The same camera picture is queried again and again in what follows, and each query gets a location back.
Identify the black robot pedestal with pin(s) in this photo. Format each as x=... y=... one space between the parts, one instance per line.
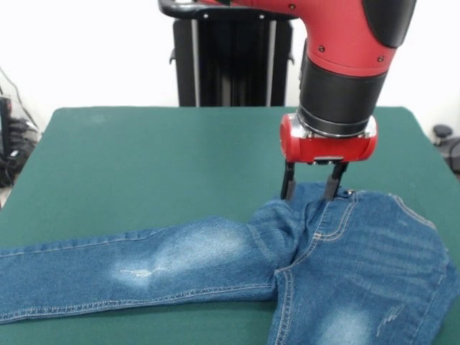
x=223 y=64

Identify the dark green table cloth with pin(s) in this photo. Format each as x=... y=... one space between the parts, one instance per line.
x=108 y=161

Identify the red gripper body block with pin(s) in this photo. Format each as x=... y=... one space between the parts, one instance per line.
x=330 y=149

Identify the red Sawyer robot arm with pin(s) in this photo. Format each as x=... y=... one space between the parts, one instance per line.
x=341 y=54

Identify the blue denim jeans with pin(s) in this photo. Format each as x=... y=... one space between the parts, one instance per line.
x=143 y=266

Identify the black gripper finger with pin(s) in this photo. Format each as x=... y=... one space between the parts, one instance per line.
x=288 y=183
x=334 y=181

